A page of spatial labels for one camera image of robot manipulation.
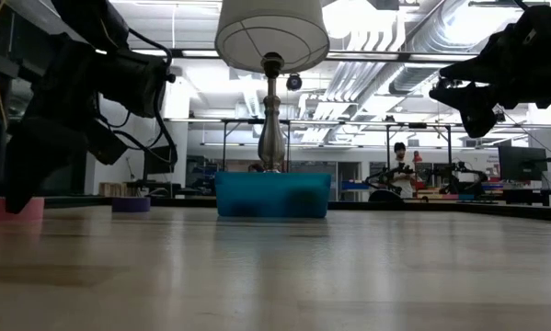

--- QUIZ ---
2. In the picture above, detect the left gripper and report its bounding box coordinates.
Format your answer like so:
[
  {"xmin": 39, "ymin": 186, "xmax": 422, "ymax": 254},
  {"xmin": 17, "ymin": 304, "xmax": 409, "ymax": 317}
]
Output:
[{"xmin": 6, "ymin": 40, "xmax": 170, "ymax": 215}]

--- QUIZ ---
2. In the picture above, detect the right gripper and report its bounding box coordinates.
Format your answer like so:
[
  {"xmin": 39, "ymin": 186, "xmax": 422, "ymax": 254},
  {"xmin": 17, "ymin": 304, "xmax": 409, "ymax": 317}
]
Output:
[{"xmin": 429, "ymin": 0, "xmax": 551, "ymax": 139}]

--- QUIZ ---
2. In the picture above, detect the purple tape roll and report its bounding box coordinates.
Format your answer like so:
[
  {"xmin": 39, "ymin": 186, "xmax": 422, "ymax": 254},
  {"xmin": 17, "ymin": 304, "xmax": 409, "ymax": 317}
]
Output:
[{"xmin": 110, "ymin": 196, "xmax": 152, "ymax": 214}]

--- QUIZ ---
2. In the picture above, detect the wooden crate stack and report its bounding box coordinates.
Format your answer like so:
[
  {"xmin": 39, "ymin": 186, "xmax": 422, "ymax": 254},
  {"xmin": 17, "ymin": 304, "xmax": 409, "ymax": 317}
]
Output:
[{"xmin": 98, "ymin": 181, "xmax": 143, "ymax": 198}]

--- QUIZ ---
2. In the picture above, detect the black computer monitor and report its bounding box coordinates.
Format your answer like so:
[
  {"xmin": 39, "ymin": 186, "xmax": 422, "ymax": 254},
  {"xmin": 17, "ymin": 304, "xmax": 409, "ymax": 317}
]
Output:
[
  {"xmin": 498, "ymin": 144, "xmax": 549, "ymax": 182},
  {"xmin": 143, "ymin": 143, "xmax": 178, "ymax": 183}
]

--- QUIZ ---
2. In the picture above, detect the long ceiling light strip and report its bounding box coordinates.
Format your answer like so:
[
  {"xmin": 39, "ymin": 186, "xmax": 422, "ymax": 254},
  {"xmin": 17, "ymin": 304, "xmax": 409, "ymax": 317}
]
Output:
[
  {"xmin": 132, "ymin": 48, "xmax": 221, "ymax": 59},
  {"xmin": 325, "ymin": 51, "xmax": 481, "ymax": 63}
]

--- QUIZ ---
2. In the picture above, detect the person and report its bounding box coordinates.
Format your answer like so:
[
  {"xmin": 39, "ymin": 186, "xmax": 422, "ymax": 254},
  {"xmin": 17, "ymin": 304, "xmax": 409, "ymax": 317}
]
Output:
[{"xmin": 388, "ymin": 142, "xmax": 418, "ymax": 200}]

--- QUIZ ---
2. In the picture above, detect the black chair back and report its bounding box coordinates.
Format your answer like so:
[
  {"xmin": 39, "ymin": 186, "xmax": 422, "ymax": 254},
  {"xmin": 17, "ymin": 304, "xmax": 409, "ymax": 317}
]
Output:
[{"xmin": 368, "ymin": 188, "xmax": 405, "ymax": 203}]

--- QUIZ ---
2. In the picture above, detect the blue storage crate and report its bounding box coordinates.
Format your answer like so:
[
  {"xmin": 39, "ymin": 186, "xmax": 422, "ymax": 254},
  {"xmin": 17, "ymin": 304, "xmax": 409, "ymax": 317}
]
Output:
[{"xmin": 340, "ymin": 179, "xmax": 371, "ymax": 192}]

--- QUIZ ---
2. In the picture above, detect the teal plastic bin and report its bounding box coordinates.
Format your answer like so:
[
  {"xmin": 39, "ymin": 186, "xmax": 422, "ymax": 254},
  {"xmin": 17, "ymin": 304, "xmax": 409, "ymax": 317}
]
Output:
[{"xmin": 213, "ymin": 171, "xmax": 333, "ymax": 219}]

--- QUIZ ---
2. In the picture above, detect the table lamp white shade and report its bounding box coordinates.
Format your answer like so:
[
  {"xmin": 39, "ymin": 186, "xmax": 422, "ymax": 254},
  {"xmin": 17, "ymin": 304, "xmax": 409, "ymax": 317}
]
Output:
[{"xmin": 213, "ymin": 0, "xmax": 330, "ymax": 175}]

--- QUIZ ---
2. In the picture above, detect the silver ventilation duct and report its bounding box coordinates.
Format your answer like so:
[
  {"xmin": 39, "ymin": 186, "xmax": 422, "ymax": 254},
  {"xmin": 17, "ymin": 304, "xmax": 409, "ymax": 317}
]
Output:
[{"xmin": 387, "ymin": 0, "xmax": 506, "ymax": 97}]

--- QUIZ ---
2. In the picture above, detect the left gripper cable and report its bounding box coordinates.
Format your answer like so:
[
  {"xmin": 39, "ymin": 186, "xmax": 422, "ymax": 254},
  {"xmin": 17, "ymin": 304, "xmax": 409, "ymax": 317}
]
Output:
[{"xmin": 93, "ymin": 27, "xmax": 180, "ymax": 167}]

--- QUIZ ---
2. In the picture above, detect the black metal gantry frame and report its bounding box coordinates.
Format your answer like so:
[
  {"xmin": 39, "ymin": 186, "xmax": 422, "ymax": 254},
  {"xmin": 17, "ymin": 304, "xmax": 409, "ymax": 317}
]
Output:
[{"xmin": 222, "ymin": 117, "xmax": 454, "ymax": 185}]

